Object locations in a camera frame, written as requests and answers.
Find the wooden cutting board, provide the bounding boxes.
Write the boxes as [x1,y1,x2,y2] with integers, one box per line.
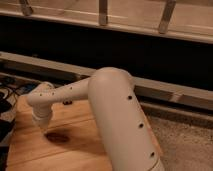
[6,96,112,171]

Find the black and white striped block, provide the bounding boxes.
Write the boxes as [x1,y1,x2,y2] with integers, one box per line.
[63,101,73,105]

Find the red pepper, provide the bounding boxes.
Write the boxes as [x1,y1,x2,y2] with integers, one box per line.
[45,132,69,143]

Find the black cables and clutter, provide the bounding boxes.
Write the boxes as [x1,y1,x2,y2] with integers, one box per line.
[0,76,38,148]

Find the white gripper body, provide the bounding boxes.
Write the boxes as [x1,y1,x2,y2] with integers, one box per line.
[32,113,52,134]

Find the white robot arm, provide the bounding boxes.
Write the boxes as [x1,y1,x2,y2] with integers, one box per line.
[27,67,165,171]

